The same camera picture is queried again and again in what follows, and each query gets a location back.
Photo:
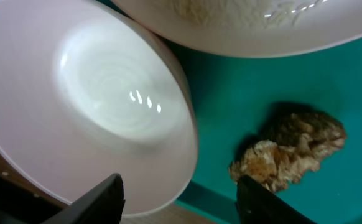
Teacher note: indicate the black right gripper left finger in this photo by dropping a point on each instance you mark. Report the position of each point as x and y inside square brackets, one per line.
[103, 204]

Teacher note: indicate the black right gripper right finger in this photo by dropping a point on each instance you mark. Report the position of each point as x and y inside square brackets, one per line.
[257, 205]

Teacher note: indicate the brown granola bar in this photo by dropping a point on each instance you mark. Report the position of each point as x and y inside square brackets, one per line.
[290, 146]

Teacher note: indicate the teal plastic tray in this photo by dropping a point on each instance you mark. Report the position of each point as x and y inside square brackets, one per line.
[234, 97]

